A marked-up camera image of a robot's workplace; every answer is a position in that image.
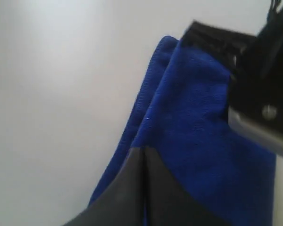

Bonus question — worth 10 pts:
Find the blue microfiber cloth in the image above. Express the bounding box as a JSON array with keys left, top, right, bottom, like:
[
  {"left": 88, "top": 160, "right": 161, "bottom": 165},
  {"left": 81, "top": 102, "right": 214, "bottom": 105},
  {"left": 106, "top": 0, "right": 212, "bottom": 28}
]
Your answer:
[{"left": 90, "top": 36, "right": 275, "bottom": 226}]

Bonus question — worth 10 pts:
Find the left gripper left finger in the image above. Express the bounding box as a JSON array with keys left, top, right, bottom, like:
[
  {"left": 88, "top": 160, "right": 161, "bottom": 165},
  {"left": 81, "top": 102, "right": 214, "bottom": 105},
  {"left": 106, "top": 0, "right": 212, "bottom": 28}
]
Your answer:
[{"left": 65, "top": 148, "right": 144, "bottom": 226}]

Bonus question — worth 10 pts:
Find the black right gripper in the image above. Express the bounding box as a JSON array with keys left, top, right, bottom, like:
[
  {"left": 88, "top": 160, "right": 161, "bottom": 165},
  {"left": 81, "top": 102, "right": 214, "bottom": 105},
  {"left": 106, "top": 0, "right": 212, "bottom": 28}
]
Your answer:
[{"left": 182, "top": 7, "right": 283, "bottom": 118}]

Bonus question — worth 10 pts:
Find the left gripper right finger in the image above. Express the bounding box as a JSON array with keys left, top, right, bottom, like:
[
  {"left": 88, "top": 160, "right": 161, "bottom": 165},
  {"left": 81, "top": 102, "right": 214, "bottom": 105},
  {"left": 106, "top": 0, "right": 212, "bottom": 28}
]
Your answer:
[{"left": 144, "top": 147, "right": 229, "bottom": 226}]

